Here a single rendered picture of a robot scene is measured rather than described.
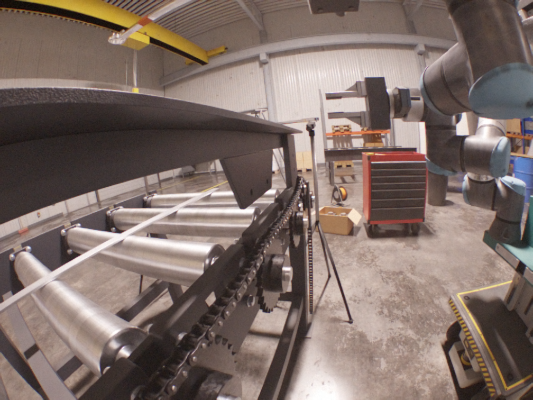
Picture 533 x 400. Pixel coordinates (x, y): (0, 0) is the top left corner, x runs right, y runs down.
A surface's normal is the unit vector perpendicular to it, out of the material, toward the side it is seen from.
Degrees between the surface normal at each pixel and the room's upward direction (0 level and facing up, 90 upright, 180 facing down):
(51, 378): 0
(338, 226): 90
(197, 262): 48
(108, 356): 90
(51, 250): 90
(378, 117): 90
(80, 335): 31
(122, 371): 0
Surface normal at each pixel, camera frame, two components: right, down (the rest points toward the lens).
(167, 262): -0.30, -0.27
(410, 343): -0.11, -0.96
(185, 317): 0.95, -0.03
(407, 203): -0.29, 0.26
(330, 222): -0.57, 0.26
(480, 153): -0.93, 0.07
